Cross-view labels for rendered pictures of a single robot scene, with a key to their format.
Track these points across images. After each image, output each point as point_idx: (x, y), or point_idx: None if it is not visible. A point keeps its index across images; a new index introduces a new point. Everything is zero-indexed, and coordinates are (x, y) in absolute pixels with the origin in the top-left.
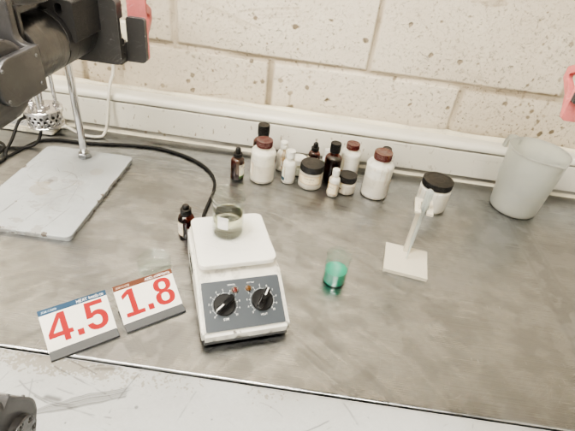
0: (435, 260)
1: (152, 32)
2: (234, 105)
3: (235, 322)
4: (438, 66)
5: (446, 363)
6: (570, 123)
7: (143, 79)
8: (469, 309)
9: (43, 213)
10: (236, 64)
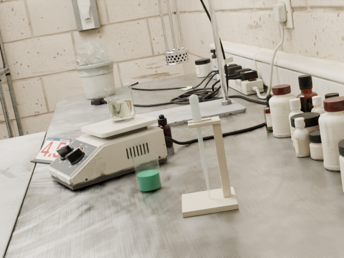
0: (232, 214)
1: (297, 1)
2: (330, 66)
3: (59, 165)
4: None
5: (61, 243)
6: None
7: (299, 47)
8: (152, 242)
9: None
10: (331, 20)
